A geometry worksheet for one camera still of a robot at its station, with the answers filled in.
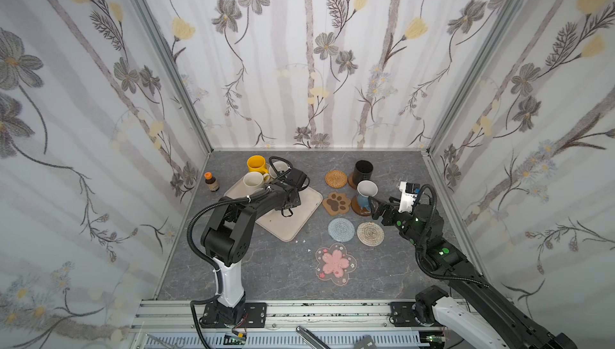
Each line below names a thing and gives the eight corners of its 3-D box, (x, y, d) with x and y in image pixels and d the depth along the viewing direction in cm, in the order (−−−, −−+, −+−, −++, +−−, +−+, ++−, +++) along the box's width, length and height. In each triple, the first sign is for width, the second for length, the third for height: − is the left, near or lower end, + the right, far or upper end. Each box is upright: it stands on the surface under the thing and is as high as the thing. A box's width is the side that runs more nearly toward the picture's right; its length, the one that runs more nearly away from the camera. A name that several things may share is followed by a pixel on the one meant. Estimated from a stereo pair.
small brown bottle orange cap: (210, 192, 106) (202, 179, 99) (212, 184, 109) (205, 171, 102) (218, 192, 106) (211, 179, 99) (220, 184, 109) (214, 171, 102)
